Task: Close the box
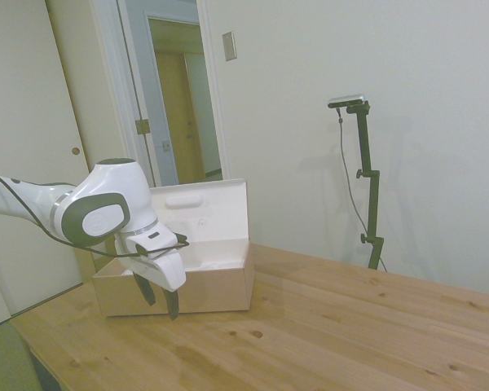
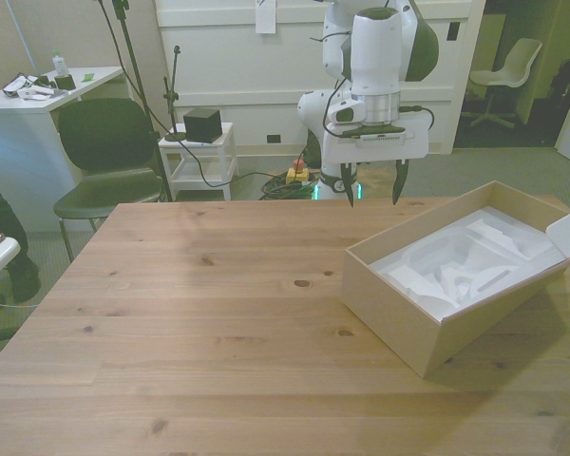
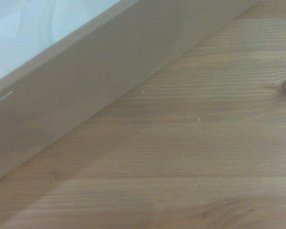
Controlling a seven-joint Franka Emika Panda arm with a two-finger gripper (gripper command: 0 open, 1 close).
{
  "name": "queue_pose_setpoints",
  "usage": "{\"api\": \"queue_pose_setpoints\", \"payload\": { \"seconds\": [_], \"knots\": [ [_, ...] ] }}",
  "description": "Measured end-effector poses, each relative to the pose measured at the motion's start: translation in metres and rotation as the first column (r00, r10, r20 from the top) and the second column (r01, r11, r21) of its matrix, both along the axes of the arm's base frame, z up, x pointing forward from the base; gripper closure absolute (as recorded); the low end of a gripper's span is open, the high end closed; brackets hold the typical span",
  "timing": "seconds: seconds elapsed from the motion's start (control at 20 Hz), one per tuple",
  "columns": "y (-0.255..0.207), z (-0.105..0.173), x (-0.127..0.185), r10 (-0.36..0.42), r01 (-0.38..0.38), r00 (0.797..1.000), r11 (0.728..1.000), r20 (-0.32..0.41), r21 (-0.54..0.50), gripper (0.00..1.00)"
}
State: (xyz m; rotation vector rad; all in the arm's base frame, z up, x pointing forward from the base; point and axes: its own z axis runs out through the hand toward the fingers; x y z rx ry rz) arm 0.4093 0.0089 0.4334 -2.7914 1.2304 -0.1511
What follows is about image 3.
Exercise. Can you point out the brown cardboard box with lid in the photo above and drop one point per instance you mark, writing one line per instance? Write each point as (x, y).
(90, 78)

